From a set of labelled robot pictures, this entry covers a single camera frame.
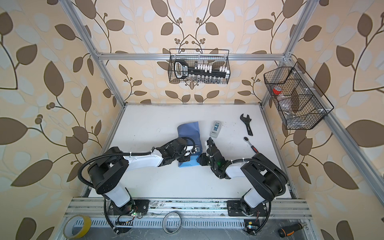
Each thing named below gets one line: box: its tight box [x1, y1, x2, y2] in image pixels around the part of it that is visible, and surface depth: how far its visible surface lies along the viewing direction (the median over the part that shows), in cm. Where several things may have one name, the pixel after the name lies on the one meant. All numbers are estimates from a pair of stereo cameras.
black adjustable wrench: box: [240, 113, 253, 137], surface depth 110 cm
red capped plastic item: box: [272, 86, 283, 95], surface depth 84 cm
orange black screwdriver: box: [277, 223, 308, 238], surface depth 68 cm
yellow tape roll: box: [63, 214, 92, 240], surface depth 69 cm
